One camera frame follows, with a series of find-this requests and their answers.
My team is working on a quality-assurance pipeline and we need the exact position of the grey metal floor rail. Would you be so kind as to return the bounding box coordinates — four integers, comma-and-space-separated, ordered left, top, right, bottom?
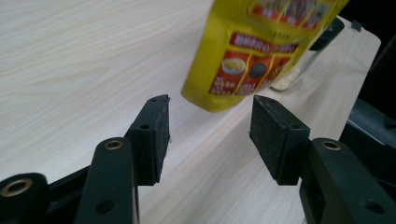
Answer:
345, 98, 396, 147

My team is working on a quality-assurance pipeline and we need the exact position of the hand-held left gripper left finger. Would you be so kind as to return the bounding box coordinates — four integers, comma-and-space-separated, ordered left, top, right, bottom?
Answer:
123, 94, 171, 187

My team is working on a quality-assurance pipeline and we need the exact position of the yellow spout pouch green cap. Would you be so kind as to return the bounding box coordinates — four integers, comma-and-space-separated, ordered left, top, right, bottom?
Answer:
180, 0, 350, 114

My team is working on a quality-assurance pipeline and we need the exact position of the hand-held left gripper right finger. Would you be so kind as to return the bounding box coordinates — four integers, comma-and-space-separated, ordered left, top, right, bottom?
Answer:
248, 94, 311, 187

